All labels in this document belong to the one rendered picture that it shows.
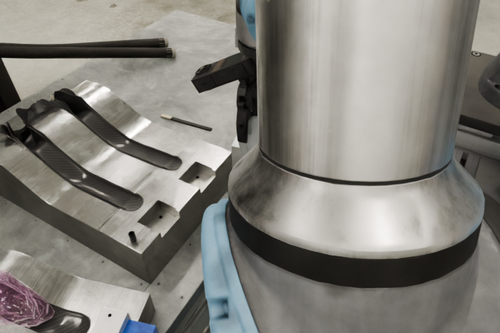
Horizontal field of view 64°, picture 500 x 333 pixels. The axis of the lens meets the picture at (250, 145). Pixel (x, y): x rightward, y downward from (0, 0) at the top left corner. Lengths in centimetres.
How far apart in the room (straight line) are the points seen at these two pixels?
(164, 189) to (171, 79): 50
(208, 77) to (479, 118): 41
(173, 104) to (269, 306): 91
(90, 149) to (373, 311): 71
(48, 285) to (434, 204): 60
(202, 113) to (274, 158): 86
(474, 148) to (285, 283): 64
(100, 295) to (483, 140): 65
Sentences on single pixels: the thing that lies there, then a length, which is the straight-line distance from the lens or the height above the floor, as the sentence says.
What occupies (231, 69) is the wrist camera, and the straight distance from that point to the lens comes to 59.
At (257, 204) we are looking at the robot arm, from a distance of 17.
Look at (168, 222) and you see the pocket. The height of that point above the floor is 86.
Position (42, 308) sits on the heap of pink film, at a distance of 67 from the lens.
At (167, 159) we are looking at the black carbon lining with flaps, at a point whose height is 88.
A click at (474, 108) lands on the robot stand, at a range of 72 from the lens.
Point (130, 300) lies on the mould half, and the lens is 65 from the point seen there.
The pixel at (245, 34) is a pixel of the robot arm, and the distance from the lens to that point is 55.
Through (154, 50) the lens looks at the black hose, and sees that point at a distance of 123.
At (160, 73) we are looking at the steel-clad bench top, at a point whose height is 80.
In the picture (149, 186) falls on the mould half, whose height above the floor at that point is 89.
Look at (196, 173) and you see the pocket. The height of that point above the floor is 86.
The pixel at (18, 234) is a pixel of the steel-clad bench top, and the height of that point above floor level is 80.
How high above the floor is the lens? 141
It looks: 42 degrees down
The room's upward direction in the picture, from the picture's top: straight up
